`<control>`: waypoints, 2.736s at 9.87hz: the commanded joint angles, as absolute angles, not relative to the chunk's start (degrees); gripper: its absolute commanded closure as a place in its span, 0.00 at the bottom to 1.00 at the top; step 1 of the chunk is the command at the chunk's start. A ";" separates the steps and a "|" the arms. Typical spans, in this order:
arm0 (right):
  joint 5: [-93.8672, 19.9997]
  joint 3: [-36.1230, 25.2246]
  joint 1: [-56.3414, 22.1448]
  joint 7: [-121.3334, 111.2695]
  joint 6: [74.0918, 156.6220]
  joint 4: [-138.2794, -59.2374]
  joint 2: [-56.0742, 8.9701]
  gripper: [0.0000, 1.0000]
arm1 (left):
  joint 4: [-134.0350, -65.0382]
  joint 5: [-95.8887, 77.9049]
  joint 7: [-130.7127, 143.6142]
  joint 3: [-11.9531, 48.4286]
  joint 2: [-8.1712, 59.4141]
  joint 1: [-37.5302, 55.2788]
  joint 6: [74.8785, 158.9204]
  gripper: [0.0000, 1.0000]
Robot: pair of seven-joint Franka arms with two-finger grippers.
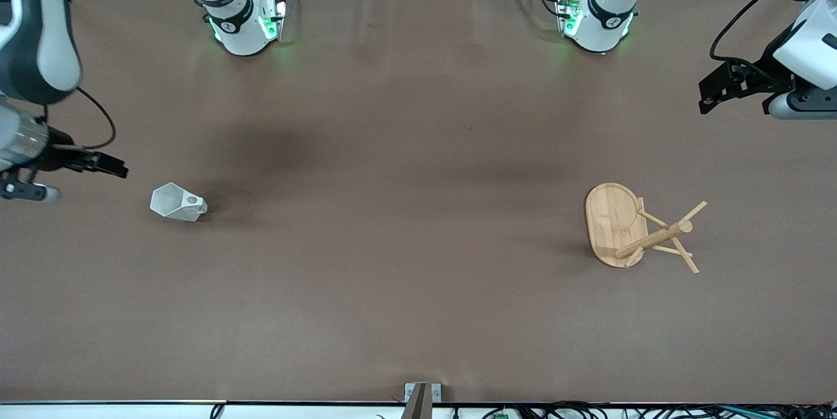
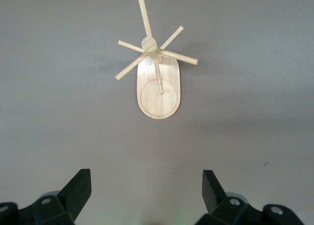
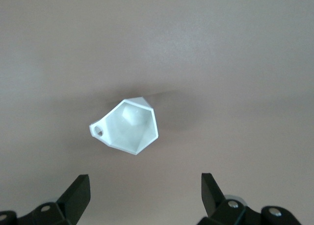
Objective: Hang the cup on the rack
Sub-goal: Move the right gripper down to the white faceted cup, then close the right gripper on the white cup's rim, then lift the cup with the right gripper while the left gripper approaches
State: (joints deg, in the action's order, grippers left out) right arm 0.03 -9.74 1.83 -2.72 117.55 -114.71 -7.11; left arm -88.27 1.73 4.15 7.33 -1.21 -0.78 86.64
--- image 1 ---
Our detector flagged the wooden cup rack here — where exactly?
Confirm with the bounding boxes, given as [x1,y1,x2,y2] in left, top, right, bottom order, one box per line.
[585,182,708,275]

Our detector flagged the white faceted cup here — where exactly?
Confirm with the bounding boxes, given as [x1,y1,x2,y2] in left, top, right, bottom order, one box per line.
[150,182,209,222]

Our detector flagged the black cable bundle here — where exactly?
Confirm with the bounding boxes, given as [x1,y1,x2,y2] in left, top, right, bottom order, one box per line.
[481,401,837,419]

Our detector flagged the dark camera mast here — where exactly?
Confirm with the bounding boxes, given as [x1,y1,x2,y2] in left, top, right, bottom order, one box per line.
[402,384,434,419]

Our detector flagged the metal mounting bracket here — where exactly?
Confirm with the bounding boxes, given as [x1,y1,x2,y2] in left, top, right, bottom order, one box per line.
[404,382,443,404]

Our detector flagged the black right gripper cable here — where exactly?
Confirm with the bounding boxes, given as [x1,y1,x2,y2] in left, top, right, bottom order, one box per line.
[39,86,117,150]

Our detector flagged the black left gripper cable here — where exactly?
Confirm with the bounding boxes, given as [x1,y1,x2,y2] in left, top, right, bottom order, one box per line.
[709,0,837,83]

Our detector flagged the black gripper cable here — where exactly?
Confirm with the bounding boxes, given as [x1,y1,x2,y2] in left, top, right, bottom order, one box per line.
[39,86,117,150]
[709,0,837,83]

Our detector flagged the table cover sheet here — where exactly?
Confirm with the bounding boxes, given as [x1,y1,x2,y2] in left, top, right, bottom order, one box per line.
[0,0,837,404]

